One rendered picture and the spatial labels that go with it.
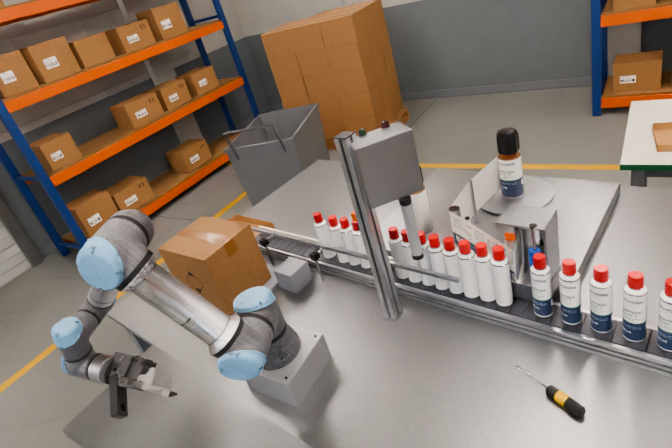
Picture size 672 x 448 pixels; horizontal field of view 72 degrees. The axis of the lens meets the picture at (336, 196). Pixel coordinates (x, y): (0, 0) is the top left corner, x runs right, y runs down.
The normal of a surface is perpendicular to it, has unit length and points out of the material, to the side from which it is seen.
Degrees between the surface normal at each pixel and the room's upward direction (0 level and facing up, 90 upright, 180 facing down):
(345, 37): 90
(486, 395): 0
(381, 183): 90
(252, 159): 93
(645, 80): 90
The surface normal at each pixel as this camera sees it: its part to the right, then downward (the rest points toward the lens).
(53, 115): 0.82, 0.04
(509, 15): -0.51, 0.51
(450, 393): -0.26, -0.86
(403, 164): 0.26, 0.38
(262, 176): -0.19, 0.55
